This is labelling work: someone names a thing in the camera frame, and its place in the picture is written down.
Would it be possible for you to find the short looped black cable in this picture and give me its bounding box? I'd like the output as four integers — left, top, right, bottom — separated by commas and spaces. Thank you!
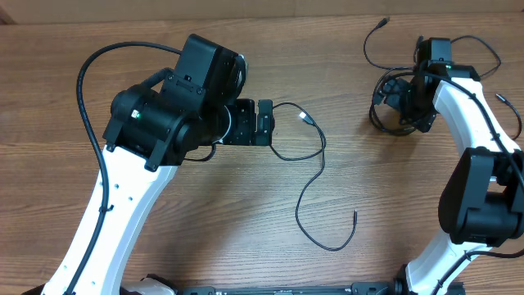
368, 67, 523, 141

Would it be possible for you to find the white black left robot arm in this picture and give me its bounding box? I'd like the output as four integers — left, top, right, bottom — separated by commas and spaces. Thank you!
34, 34, 275, 295

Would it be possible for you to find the separated black usb cable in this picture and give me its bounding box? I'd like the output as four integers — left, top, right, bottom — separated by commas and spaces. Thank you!
363, 16, 503, 79

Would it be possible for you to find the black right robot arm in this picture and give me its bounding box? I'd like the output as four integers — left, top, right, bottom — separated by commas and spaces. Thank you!
371, 38, 523, 294

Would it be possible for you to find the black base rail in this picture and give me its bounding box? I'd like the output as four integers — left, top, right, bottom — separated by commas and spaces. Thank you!
117, 274, 413, 295

